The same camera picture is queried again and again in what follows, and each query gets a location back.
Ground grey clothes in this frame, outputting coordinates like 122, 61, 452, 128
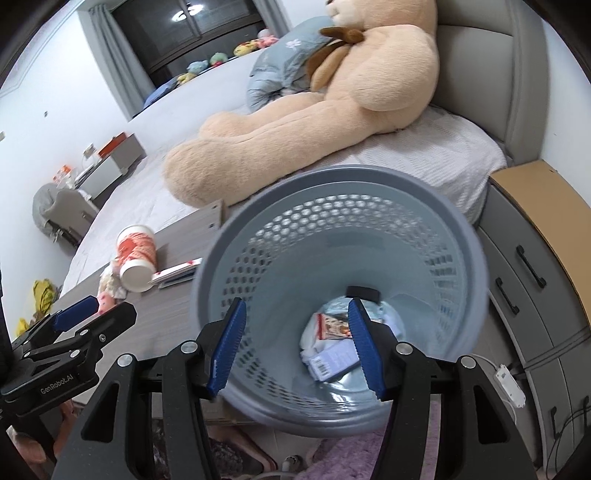
32, 182, 63, 232

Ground blue windowsill cushion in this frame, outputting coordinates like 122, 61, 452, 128
143, 76, 181, 106

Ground large beige teddy bear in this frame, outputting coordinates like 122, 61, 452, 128
164, 0, 439, 208

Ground white power strip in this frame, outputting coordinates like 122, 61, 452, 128
494, 364, 527, 409

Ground grey-blue pillow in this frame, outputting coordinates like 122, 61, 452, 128
249, 18, 338, 79

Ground red and white paper cup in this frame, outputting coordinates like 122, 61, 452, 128
115, 224, 158, 294

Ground lilac-blue carton box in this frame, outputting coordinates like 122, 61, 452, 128
302, 339, 363, 383

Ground black cable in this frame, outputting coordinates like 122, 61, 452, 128
545, 406, 591, 467

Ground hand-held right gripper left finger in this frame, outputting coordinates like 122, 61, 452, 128
66, 296, 247, 480

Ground grey-blue perforated plastic basket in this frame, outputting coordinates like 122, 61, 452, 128
191, 165, 490, 437

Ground grey upholstered bed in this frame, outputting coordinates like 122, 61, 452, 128
60, 0, 550, 296

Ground white tissue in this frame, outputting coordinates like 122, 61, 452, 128
299, 325, 324, 356

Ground folded grey-blue duvet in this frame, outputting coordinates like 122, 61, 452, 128
246, 69, 319, 114

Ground pink slipper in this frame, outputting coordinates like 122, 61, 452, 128
208, 434, 278, 480

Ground grey curtain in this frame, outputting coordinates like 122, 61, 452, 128
252, 0, 294, 35
76, 0, 155, 121

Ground grey chair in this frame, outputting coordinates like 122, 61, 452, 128
50, 189, 100, 247

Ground white and grey desk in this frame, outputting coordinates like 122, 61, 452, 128
74, 133, 147, 206

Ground flat white and red box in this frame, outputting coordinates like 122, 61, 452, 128
148, 258, 204, 289

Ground brown printed snack wrapper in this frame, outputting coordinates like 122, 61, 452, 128
314, 313, 354, 342

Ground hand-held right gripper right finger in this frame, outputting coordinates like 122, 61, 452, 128
347, 298, 539, 480

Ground dark window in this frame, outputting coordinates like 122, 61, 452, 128
111, 0, 266, 70

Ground grey drawer cabinet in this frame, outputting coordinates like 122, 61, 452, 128
475, 173, 591, 480

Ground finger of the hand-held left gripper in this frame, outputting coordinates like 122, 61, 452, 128
21, 302, 138, 365
11, 295, 100, 352

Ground yellow plastic bag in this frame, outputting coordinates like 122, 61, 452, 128
16, 278, 58, 337

